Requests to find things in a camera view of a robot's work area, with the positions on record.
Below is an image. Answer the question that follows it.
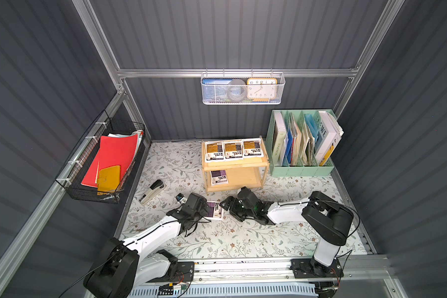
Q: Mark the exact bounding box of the purple coffee bag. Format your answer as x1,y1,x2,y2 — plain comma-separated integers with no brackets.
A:
204,201,223,221
211,170,228,186

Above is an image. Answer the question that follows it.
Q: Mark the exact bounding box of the yellow coffee bag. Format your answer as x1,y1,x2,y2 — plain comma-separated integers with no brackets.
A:
242,138,264,158
223,140,243,160
204,141,225,162

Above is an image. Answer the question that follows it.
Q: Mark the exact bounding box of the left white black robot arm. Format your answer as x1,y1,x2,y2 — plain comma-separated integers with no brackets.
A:
83,193,210,298

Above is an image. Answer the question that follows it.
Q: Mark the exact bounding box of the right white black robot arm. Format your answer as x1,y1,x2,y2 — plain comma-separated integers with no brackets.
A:
219,187,355,277

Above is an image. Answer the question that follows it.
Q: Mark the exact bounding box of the wooden two-tier shelf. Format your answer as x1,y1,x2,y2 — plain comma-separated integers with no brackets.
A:
201,137,269,194

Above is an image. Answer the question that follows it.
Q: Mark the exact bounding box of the grey stapler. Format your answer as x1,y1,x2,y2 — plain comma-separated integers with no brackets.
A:
138,180,166,206

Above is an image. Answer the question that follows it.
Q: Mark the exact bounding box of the mint green file organizer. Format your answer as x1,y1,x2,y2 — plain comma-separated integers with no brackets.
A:
266,109,336,178

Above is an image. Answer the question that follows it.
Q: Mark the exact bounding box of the white book left slot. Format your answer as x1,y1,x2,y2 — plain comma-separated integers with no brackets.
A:
272,112,288,166

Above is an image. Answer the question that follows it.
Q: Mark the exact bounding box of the yellow notebook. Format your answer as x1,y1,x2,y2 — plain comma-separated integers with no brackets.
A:
97,165,121,195

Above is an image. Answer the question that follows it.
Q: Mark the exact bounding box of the red folder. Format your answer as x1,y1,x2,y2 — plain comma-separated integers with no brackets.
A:
81,130,143,189

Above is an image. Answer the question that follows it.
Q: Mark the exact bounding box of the white large book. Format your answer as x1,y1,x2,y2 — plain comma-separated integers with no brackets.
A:
315,111,344,166

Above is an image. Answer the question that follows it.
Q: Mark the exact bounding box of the grey tape roll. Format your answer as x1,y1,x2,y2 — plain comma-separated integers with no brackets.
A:
227,79,247,103

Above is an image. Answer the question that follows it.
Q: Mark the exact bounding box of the yellow analog clock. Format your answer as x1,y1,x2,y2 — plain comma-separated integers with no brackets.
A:
247,78,278,101

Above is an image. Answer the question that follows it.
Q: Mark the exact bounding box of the blue box in basket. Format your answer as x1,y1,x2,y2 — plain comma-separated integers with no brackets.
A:
201,78,232,104

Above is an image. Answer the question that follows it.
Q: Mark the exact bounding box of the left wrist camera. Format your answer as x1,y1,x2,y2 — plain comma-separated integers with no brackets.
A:
175,193,187,205

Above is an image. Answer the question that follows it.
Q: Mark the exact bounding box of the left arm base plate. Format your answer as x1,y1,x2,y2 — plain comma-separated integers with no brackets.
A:
148,261,195,283

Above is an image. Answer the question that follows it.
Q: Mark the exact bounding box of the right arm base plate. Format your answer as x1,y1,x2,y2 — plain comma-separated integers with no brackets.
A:
290,258,344,279

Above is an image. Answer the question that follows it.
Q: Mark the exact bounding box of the black wire side basket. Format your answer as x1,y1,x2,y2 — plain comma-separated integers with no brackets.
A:
55,112,146,204

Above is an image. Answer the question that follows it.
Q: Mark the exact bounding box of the white wire mesh basket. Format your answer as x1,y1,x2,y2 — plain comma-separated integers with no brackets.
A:
201,71,286,105

